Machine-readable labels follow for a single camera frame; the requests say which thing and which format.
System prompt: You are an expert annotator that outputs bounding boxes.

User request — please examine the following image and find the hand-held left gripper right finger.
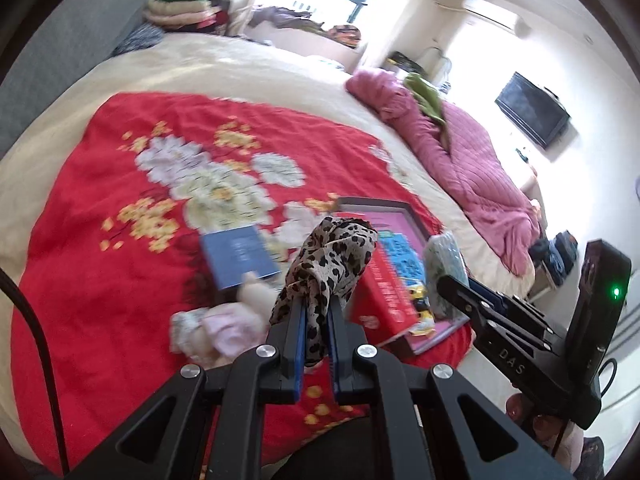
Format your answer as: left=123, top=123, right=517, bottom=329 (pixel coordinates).
left=327, top=305, right=576, bottom=480

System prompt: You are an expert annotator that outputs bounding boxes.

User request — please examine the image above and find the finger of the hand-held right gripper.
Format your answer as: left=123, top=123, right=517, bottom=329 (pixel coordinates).
left=467, top=280, right=567, bottom=351
left=437, top=274, right=506, bottom=333

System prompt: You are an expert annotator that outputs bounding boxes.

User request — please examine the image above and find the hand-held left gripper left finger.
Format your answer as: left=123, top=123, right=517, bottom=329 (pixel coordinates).
left=65, top=300, right=308, bottom=480

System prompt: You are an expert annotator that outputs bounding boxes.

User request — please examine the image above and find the pale floral scrunchie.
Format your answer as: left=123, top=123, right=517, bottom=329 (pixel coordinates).
left=424, top=231, right=471, bottom=321

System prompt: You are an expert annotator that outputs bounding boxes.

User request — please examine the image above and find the white plush teddy bear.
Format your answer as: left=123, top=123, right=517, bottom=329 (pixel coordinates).
left=170, top=271, right=281, bottom=367

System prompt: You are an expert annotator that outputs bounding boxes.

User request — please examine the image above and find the red tissue box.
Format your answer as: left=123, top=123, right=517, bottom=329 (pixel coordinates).
left=345, top=245, right=426, bottom=338

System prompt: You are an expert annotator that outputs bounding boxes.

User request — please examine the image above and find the leopard print scrunchie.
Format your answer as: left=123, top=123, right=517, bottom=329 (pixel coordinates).
left=270, top=215, right=379, bottom=368

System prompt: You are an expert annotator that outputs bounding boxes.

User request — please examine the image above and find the shallow grey cardboard box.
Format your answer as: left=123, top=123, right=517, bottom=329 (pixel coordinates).
left=334, top=196, right=473, bottom=358

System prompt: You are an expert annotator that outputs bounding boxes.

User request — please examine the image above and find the person's right hand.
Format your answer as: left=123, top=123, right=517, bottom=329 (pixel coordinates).
left=505, top=392, right=583, bottom=467

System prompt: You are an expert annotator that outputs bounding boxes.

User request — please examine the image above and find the dark clothes pile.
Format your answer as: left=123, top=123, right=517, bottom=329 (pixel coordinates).
left=530, top=230, right=578, bottom=286

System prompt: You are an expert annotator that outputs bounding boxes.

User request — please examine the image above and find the pink book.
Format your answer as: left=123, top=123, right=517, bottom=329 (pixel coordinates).
left=367, top=211, right=471, bottom=356

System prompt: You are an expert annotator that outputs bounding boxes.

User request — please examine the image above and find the blue booklet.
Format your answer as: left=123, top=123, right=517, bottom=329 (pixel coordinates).
left=200, top=225, right=283, bottom=292

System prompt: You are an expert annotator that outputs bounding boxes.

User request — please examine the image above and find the pink quilt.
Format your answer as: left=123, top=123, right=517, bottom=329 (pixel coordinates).
left=346, top=69, right=543, bottom=277

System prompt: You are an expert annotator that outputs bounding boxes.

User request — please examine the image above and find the red floral blanket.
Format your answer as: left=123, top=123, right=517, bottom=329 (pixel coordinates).
left=10, top=91, right=473, bottom=463

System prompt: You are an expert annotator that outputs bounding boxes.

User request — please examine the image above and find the green cloth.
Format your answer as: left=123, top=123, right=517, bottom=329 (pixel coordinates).
left=404, top=72, right=447, bottom=126

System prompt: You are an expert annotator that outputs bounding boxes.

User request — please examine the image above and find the bed with cream sheet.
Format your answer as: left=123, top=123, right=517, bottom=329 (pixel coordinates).
left=0, top=30, right=538, bottom=476

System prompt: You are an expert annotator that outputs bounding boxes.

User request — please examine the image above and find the white air conditioner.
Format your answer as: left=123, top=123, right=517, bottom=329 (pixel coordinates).
left=462, top=0, right=521, bottom=36

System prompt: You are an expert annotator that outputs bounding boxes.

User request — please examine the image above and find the colourful patterned cloth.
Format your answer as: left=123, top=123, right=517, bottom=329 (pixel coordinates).
left=327, top=24, right=362, bottom=48

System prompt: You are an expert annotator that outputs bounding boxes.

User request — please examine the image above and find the grey clothes heap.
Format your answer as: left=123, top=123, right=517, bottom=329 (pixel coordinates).
left=250, top=6, right=326, bottom=31

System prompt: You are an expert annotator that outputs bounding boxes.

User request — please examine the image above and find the dark blue patterned cloth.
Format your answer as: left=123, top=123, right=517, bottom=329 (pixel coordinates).
left=115, top=25, right=166, bottom=56

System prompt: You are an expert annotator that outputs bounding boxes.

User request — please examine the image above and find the stack of folded clothes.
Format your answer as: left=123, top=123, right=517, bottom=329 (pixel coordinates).
left=145, top=0, right=231, bottom=36

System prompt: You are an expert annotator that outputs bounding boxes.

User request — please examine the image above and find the grey padded headboard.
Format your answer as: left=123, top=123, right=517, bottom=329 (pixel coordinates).
left=0, top=0, right=156, bottom=158

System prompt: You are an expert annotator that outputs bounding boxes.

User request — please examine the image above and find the wall television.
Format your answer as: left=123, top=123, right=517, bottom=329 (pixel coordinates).
left=495, top=72, right=572, bottom=149

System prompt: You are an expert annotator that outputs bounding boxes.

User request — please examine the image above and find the black cable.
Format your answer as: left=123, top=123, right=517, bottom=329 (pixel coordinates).
left=0, top=267, right=71, bottom=476

